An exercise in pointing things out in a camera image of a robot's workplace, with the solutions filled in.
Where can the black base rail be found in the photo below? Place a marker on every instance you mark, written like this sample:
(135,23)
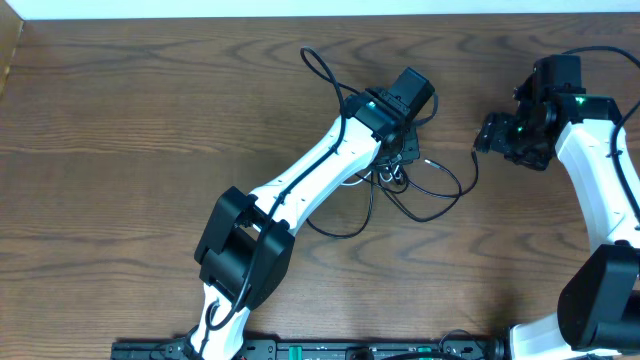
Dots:
(269,349)

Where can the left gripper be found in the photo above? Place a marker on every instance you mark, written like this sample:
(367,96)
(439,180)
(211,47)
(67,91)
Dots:
(407,146)

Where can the brown cardboard box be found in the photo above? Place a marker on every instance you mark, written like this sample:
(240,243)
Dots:
(11,26)

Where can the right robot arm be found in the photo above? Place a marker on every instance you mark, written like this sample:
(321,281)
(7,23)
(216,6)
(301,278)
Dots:
(597,314)

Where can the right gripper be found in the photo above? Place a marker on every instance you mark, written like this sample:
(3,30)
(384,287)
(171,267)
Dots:
(493,136)

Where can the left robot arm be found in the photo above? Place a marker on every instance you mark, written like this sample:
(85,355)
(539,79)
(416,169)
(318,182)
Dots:
(246,247)

